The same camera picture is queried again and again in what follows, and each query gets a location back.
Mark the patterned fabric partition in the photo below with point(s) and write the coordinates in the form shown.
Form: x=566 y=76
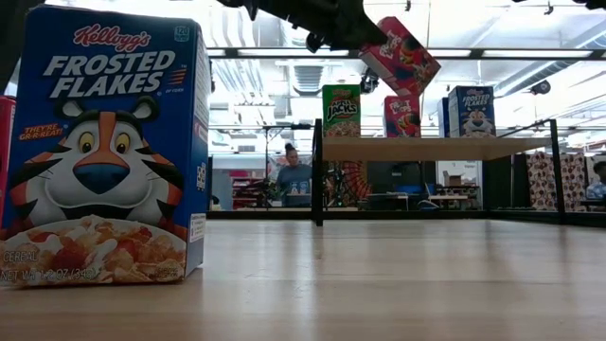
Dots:
x=540 y=180

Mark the green Apple Jacks cereal box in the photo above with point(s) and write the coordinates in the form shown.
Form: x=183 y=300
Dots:
x=341 y=113

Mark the person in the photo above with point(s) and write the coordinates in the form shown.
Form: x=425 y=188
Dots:
x=597 y=184
x=294 y=182

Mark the black dome camera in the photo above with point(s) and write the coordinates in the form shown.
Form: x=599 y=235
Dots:
x=540 y=87

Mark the blue Frosted Flakes cereal box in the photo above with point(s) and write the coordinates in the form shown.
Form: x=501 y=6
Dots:
x=442 y=118
x=104 y=156
x=472 y=113

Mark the web patterned fabric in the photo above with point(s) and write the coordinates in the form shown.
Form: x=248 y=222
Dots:
x=355 y=182

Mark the red storage shelving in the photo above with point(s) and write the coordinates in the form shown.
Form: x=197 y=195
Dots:
x=246 y=189

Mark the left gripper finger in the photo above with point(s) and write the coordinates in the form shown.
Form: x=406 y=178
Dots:
x=364 y=38

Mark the black monitor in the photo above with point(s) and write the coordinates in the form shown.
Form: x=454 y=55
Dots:
x=402 y=173

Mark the black cabinet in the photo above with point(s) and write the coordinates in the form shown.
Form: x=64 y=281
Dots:
x=497 y=182

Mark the black overhead frame bar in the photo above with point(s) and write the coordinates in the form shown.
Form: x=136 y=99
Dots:
x=521 y=53

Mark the black aluminium table frame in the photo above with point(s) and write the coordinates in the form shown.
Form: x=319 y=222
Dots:
x=260 y=214

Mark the black hanging device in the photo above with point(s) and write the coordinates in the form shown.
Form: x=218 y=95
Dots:
x=369 y=80

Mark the wooden shelf with black brackets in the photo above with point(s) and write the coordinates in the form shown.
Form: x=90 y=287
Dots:
x=426 y=149

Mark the red Froot Loops cereal box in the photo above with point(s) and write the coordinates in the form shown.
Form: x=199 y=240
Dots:
x=402 y=59
x=5 y=156
x=401 y=118

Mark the cardboard box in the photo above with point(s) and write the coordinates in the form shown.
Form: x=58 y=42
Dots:
x=454 y=179

